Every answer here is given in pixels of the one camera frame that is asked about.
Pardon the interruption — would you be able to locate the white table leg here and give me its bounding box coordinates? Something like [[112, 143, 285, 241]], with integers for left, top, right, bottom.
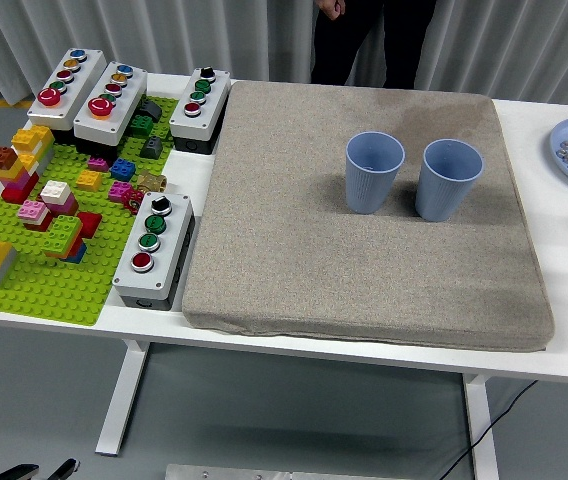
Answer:
[[94, 339, 151, 457], [461, 372, 500, 480]]

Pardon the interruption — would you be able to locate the four-button control box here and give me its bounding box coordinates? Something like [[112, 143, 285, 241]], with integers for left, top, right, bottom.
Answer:
[[168, 66, 233, 155], [112, 190, 198, 312]]

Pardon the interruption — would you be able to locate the person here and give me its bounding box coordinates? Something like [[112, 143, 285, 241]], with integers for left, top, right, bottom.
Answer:
[[310, 0, 438, 90]]

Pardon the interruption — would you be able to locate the five-button control box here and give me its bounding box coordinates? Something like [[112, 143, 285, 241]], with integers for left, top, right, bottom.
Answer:
[[26, 47, 109, 146], [72, 60, 149, 161]]

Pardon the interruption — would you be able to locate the blue ribbed plastic cup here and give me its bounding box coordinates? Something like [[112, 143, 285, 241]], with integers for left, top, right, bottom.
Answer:
[[345, 130, 407, 215], [413, 138, 485, 223]]

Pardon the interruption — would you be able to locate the white pleated curtain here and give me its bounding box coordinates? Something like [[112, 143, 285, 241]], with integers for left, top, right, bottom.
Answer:
[[0, 0, 568, 109]]

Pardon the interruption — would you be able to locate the grey curved brick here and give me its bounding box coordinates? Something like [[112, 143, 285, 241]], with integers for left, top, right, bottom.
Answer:
[[138, 98, 164, 121]]

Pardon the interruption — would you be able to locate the yellow brown red brick tower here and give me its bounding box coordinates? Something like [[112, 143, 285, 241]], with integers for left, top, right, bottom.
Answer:
[[0, 124, 56, 204]]

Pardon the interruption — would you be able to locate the white brick on pink brick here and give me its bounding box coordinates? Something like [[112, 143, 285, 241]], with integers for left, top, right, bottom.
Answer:
[[41, 179, 80, 217]]

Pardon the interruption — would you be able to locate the green orange blue brick stack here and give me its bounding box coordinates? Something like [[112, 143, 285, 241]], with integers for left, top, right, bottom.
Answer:
[[41, 214, 88, 265]]

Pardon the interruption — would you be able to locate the green studded baseplate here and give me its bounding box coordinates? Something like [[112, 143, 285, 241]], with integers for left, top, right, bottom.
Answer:
[[0, 94, 181, 327]]

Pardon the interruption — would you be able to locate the person's hand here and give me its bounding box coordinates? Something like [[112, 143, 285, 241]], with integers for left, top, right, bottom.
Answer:
[[316, 0, 346, 21]]

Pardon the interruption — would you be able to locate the grey sloped brick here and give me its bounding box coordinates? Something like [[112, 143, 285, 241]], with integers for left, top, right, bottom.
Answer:
[[139, 135, 164, 160]]

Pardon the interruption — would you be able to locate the grey-brown mat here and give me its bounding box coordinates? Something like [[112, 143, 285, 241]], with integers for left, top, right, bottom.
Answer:
[[182, 79, 556, 354]]

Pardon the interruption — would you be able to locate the black floor cable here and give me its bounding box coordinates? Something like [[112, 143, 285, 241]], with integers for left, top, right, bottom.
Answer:
[[438, 379, 539, 480]]

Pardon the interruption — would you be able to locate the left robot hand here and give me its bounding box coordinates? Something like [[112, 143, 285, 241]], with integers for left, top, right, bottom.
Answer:
[[0, 458, 80, 480]]

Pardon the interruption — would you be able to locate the dark green brick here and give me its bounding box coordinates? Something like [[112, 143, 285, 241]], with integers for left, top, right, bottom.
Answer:
[[130, 114, 155, 139]]

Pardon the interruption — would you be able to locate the pink brick on red brick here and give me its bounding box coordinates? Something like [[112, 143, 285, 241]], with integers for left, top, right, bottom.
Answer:
[[17, 199, 54, 232]]

